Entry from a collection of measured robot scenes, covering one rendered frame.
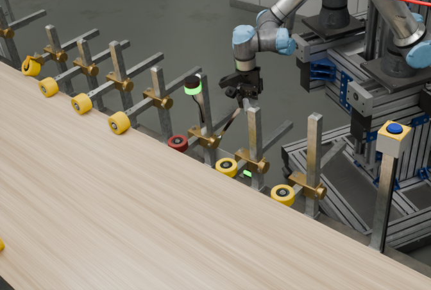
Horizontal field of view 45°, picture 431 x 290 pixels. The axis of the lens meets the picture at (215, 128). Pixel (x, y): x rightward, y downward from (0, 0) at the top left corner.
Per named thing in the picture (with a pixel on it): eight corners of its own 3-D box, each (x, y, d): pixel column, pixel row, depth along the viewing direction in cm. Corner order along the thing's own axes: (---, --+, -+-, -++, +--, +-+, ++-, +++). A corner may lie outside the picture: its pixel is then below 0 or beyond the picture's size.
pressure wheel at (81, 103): (81, 89, 225) (93, 102, 224) (79, 99, 231) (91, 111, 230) (70, 95, 222) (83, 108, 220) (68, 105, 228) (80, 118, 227)
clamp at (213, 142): (196, 133, 221) (195, 124, 218) (220, 145, 214) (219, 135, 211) (187, 140, 218) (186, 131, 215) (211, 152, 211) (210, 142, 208)
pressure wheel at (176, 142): (180, 153, 216) (177, 131, 209) (194, 160, 211) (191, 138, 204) (167, 163, 211) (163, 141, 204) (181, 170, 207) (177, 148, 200)
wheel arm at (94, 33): (96, 33, 284) (95, 28, 282) (99, 34, 282) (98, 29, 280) (40, 61, 263) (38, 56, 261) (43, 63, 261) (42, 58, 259)
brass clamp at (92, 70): (83, 65, 258) (81, 56, 255) (101, 73, 250) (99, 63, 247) (74, 70, 254) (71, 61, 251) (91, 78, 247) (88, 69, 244)
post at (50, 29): (74, 103, 284) (50, 23, 256) (78, 106, 282) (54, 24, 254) (69, 106, 282) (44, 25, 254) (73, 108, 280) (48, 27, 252)
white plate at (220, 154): (197, 154, 229) (195, 136, 223) (244, 177, 215) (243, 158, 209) (197, 154, 229) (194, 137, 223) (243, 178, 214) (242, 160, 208)
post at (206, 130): (211, 165, 225) (199, 70, 197) (217, 169, 223) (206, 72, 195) (205, 170, 223) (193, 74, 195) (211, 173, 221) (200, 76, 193)
